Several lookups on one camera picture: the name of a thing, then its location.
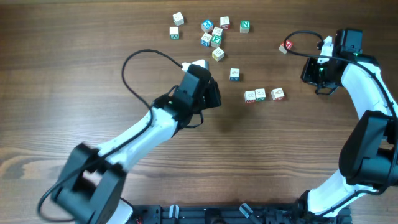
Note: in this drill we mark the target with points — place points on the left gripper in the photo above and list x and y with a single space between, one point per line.
216 92

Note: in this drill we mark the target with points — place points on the green letter N block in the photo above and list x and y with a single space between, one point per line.
244 26

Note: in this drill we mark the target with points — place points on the plain white wooden block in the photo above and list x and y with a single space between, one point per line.
178 18

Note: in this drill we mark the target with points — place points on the red letter M block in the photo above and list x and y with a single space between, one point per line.
285 45

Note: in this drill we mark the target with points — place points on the white block green N side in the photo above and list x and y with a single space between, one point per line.
260 94

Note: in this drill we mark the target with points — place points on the block with red M side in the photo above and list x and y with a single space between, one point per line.
249 96

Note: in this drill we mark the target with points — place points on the blue letter P block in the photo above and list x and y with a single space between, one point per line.
207 26

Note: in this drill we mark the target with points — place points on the block with blue X side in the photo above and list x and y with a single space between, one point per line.
234 74

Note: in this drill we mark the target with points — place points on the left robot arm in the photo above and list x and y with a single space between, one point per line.
90 185

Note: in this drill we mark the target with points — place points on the block with green letter side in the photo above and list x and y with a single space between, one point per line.
174 33

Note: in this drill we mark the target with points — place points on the green letter F block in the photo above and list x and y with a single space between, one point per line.
216 41

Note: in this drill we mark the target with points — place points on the white block red picture side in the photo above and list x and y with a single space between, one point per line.
277 94

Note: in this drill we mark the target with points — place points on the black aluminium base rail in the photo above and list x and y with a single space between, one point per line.
278 214

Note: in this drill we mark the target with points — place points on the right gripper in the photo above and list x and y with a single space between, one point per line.
306 77

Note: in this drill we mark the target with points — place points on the yellow bordered block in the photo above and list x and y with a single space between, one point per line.
218 54

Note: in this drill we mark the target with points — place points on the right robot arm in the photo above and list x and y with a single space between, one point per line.
368 160

